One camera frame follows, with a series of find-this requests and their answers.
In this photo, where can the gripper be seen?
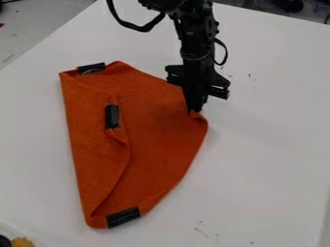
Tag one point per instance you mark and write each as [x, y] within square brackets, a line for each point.
[196, 77]

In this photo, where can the orange cloth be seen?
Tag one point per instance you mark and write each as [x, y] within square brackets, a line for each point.
[142, 144]

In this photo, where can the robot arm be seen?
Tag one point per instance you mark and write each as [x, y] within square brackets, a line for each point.
[195, 29]

